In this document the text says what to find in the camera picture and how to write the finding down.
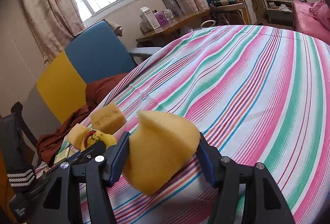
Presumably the patterned beige curtain left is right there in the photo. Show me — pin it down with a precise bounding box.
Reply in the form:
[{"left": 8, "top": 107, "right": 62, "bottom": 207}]
[{"left": 22, "top": 0, "right": 84, "bottom": 66}]

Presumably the pink bed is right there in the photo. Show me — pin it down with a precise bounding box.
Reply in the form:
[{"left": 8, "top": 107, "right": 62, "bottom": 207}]
[{"left": 292, "top": 0, "right": 330, "bottom": 45}]

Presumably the green gold small box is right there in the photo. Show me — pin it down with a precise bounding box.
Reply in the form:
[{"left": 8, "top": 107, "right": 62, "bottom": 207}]
[{"left": 54, "top": 148, "right": 74, "bottom": 165}]

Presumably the dark red blanket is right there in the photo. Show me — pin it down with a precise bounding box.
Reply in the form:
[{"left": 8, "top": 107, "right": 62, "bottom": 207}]
[{"left": 37, "top": 73, "right": 127, "bottom": 167}]

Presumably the striped pink green bedsheet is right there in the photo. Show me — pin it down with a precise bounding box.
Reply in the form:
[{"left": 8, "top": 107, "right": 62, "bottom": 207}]
[{"left": 100, "top": 25, "right": 329, "bottom": 223}]

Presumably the purple box on desk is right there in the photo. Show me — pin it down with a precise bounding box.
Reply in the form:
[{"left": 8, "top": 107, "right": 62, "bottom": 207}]
[{"left": 154, "top": 11, "right": 168, "bottom": 26}]

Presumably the large yellow sponge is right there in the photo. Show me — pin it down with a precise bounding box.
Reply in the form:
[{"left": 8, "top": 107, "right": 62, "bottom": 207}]
[{"left": 123, "top": 111, "right": 200, "bottom": 196}]

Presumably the grey yellow blue headboard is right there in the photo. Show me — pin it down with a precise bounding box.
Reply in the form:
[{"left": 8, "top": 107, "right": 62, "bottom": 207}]
[{"left": 22, "top": 20, "right": 137, "bottom": 138}]

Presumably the small yellow sponge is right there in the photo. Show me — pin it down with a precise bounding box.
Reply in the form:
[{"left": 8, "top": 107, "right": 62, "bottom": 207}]
[{"left": 91, "top": 102, "right": 126, "bottom": 135}]

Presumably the yellow plush toy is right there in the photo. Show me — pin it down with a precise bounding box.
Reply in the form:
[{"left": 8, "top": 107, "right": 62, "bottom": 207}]
[{"left": 81, "top": 130, "right": 117, "bottom": 151}]

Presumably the wooden side desk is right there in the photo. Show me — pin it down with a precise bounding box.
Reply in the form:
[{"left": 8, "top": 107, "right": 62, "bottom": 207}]
[{"left": 136, "top": 10, "right": 210, "bottom": 44}]

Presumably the yellow sponge block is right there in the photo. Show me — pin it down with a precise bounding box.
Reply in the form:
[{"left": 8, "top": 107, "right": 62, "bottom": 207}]
[{"left": 65, "top": 123, "right": 90, "bottom": 150}]

